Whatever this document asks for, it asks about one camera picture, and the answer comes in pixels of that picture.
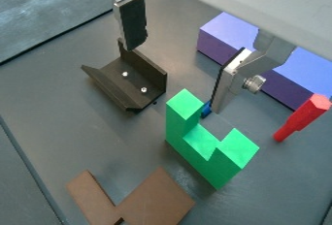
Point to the brown flat cutout piece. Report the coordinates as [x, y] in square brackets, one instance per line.
[157, 203]

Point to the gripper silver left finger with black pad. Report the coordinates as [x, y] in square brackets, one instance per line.
[130, 14]

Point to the red peg block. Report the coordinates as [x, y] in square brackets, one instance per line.
[309, 111]

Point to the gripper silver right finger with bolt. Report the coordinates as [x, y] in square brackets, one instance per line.
[241, 72]

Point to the small blue block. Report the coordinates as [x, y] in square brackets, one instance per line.
[206, 109]

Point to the purple board with slot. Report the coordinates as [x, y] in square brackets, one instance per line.
[303, 76]

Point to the black angled metal bracket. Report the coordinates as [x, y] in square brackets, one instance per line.
[131, 80]

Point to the green U-shaped block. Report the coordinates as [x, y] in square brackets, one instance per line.
[217, 159]

